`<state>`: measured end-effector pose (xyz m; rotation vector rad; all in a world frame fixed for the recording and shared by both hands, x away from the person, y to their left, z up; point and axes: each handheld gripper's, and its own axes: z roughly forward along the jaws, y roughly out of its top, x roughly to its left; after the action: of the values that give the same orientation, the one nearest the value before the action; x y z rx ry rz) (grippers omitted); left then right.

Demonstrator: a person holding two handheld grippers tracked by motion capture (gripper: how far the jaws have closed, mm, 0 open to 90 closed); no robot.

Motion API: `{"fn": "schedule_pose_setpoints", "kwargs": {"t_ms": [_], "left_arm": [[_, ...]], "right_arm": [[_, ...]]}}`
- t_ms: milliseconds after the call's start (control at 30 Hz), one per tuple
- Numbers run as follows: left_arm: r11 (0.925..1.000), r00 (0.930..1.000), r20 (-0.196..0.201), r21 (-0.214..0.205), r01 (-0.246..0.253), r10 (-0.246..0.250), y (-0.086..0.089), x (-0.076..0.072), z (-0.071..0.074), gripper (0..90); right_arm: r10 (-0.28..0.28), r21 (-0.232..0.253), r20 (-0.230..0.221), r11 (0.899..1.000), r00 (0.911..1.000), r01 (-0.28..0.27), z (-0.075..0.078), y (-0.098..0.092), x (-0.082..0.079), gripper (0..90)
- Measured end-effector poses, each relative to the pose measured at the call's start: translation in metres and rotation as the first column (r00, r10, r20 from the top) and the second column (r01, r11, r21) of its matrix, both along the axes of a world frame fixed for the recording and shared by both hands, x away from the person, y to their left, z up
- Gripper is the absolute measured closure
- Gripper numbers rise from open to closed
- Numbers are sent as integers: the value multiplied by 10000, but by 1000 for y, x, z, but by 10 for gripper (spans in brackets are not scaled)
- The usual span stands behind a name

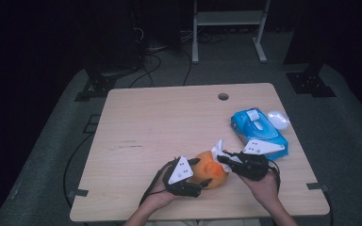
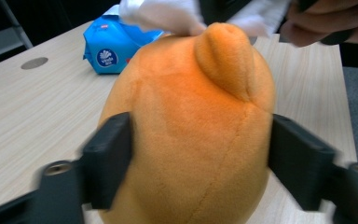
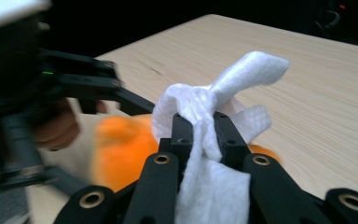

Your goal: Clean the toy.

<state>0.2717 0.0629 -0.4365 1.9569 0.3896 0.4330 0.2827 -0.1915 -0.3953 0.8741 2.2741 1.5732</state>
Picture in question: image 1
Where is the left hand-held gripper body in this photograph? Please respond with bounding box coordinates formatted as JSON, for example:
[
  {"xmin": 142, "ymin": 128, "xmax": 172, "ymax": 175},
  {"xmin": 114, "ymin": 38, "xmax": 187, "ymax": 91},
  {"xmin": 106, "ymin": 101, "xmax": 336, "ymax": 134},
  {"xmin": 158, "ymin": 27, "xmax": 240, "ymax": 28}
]
[{"xmin": 162, "ymin": 155, "xmax": 203, "ymax": 199}]

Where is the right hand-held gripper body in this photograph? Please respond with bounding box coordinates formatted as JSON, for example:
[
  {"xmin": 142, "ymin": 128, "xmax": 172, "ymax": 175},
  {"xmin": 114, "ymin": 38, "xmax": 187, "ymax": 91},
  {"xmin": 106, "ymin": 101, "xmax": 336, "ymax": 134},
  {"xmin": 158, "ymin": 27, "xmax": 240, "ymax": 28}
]
[{"xmin": 236, "ymin": 138, "xmax": 287, "ymax": 183}]

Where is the orange plush toy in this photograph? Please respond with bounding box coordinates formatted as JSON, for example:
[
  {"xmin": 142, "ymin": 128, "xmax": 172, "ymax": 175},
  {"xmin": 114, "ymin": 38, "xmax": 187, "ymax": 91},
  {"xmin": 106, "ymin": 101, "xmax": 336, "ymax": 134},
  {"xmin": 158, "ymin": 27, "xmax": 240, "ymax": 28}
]
[{"xmin": 189, "ymin": 150, "xmax": 229, "ymax": 190}]

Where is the white wet wipe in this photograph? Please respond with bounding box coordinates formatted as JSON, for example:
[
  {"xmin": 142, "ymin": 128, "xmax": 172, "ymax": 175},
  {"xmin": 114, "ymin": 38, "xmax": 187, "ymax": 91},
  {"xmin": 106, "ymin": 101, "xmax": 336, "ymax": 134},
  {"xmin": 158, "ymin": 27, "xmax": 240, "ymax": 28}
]
[{"xmin": 210, "ymin": 138, "xmax": 234, "ymax": 174}]

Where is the blue wet wipe pack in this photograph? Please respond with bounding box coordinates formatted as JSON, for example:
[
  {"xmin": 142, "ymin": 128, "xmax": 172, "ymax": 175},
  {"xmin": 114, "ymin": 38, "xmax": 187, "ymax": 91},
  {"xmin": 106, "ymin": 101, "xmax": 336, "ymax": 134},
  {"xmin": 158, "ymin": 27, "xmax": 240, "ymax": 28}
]
[{"xmin": 230, "ymin": 107, "xmax": 289, "ymax": 161}]

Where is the person's left hand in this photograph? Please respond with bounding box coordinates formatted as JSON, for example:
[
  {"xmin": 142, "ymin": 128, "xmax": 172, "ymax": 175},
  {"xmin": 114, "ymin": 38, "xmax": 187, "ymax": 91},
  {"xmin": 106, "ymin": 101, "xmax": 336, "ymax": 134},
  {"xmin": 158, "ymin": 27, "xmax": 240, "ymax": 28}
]
[{"xmin": 150, "ymin": 169, "xmax": 181, "ymax": 209}]

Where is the person's right hand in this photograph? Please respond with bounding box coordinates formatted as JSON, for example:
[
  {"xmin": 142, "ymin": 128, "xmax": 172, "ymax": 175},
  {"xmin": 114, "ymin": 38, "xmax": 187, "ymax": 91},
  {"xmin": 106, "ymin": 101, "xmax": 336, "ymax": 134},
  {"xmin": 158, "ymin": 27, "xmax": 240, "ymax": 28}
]
[{"xmin": 239, "ymin": 172, "xmax": 280, "ymax": 209}]

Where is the round white plastic lid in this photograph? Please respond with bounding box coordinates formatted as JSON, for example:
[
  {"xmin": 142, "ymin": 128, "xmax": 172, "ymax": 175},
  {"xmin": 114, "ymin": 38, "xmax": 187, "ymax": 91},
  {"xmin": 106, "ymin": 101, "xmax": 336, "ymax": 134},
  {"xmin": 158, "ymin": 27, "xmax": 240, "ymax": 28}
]
[{"xmin": 267, "ymin": 110, "xmax": 290, "ymax": 131}]

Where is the black stand base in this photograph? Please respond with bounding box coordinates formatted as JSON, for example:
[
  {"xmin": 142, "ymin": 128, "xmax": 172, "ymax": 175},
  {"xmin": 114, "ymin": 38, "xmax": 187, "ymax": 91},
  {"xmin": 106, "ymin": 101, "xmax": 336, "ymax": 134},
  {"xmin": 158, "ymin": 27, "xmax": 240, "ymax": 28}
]
[
  {"xmin": 74, "ymin": 67, "xmax": 118, "ymax": 103},
  {"xmin": 286, "ymin": 62, "xmax": 337, "ymax": 98}
]

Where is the white metal stand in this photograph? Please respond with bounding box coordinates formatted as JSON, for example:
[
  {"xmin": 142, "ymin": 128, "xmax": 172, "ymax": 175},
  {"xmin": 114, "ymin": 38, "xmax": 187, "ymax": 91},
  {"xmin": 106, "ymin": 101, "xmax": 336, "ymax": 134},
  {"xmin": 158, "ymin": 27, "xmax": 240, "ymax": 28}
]
[{"xmin": 191, "ymin": 0, "xmax": 272, "ymax": 65}]

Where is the right hand-held gripper cable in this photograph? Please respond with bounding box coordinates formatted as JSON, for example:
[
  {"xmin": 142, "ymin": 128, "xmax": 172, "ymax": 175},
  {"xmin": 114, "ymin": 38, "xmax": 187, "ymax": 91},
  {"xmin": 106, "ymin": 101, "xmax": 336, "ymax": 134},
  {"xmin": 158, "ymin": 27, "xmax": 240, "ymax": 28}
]
[{"xmin": 268, "ymin": 159, "xmax": 282, "ymax": 193}]

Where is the hand-held gripper cable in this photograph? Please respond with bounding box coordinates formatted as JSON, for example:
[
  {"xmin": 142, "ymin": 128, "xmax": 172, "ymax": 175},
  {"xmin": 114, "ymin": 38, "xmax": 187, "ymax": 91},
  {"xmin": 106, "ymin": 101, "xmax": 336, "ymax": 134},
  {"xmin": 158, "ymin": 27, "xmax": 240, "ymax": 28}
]
[
  {"xmin": 268, "ymin": 159, "xmax": 282, "ymax": 193},
  {"xmin": 139, "ymin": 161, "xmax": 172, "ymax": 207}
]

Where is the left hand-held gripper cable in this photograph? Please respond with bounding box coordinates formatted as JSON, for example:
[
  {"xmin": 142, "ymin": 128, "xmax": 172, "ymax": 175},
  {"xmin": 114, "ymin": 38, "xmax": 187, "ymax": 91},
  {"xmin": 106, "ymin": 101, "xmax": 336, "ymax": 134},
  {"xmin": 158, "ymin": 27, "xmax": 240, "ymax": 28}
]
[{"xmin": 139, "ymin": 161, "xmax": 172, "ymax": 207}]

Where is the grey table edge bracket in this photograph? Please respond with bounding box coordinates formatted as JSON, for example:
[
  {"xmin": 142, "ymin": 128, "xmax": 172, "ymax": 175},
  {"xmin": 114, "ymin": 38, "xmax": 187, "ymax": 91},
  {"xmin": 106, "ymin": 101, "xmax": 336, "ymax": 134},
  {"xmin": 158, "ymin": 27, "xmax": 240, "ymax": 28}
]
[
  {"xmin": 67, "ymin": 188, "xmax": 90, "ymax": 199},
  {"xmin": 305, "ymin": 182, "xmax": 330, "ymax": 193}
]

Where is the long black floor cable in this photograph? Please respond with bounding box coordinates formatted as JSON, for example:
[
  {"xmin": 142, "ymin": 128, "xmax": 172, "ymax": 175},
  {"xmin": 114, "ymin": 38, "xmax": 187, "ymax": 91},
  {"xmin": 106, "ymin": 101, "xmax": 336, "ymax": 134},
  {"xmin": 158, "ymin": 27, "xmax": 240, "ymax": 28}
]
[{"xmin": 62, "ymin": 133, "xmax": 94, "ymax": 208}]

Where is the bundle of dark cables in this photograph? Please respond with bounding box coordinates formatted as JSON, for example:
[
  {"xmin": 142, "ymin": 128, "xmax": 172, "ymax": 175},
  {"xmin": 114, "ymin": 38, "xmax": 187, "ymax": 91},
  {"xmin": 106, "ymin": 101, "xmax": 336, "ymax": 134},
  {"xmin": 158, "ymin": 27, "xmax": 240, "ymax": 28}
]
[{"xmin": 197, "ymin": 30, "xmax": 231, "ymax": 44}]

